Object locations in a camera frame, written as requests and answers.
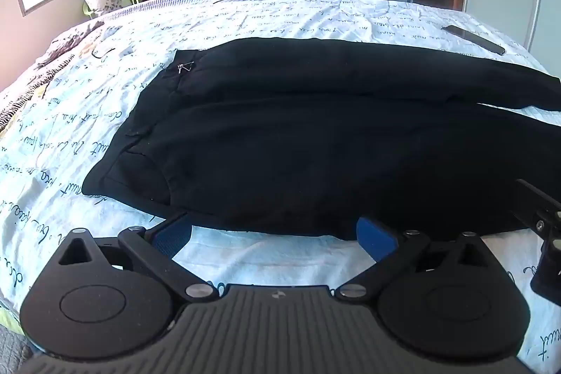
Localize black smartphone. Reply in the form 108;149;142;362
443;25;506;56

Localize white script-print bedsheet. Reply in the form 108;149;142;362
1;0;560;373

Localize green plastic chair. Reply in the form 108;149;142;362
82;0;143;19

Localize black pants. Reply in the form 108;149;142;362
82;38;560;239

